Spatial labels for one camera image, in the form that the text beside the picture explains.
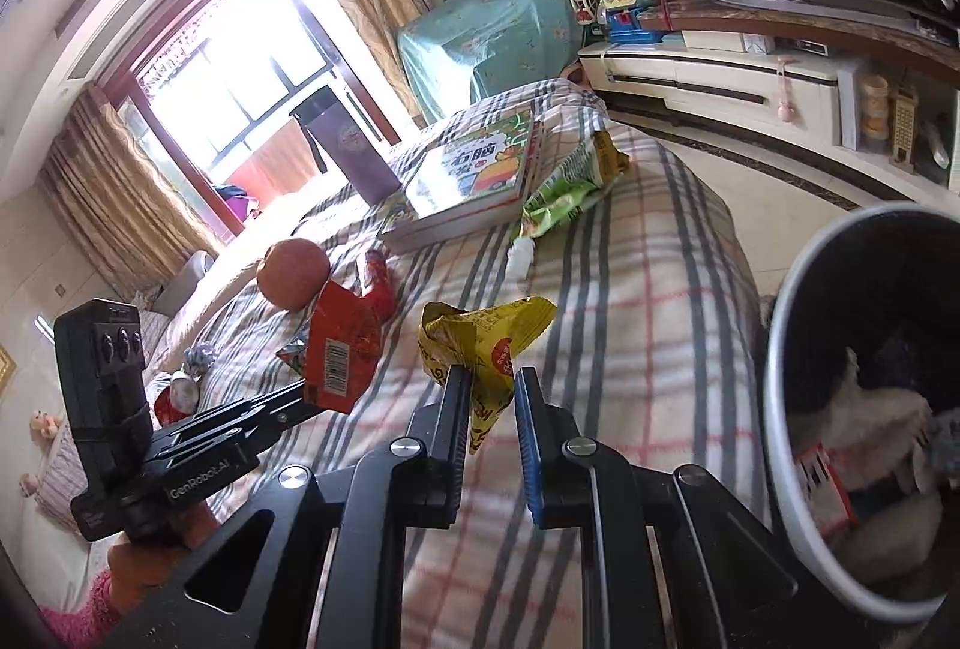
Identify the white tissue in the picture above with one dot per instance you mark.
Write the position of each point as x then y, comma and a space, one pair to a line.
885, 416

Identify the person's left forearm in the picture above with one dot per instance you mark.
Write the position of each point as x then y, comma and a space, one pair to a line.
75, 626

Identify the window with brown frame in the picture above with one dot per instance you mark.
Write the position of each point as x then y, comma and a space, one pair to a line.
225, 72

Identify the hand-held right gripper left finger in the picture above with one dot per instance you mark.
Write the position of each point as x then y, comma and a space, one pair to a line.
454, 424

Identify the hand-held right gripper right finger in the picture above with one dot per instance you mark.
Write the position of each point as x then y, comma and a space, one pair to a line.
529, 446

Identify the teal cloth cover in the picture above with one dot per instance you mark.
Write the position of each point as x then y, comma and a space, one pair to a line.
495, 34

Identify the white bin with black liner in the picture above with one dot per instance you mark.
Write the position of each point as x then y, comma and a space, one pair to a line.
862, 274

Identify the pink purple cloth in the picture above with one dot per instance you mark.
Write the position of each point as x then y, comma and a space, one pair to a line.
231, 203

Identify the red white small toy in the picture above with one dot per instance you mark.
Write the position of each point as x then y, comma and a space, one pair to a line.
176, 394

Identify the wooden building model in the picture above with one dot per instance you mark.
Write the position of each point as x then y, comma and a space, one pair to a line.
904, 132

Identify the white yellow toy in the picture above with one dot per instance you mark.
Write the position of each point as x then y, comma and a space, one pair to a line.
585, 0

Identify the person's left hand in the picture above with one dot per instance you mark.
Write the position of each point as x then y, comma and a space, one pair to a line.
142, 574

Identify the pink hanging toy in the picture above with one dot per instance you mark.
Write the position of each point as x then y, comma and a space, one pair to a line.
786, 94

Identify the red green snack packet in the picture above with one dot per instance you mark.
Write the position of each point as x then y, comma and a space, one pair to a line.
341, 334

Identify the grey white plush toy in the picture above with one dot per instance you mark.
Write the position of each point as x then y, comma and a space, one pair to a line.
199, 360

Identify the small beige plush toy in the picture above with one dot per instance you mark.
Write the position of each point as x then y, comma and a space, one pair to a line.
45, 425
30, 484

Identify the children's picture book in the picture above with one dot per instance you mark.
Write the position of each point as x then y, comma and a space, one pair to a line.
465, 169

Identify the red white barcode wrapper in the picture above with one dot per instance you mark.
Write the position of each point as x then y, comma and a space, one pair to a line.
825, 491

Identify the white television cabinet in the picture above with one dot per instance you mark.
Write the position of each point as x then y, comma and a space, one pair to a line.
712, 79

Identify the small white bottle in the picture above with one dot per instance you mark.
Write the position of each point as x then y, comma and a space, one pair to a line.
520, 257

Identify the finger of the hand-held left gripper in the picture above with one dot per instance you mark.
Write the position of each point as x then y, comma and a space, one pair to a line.
247, 413

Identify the purple tumbler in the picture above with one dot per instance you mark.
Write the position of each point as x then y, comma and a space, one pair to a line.
360, 154

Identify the yellow snack packet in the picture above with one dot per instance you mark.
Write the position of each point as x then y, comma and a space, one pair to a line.
480, 334

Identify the orange lidded jar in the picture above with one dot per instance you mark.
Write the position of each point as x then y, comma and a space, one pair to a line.
874, 109

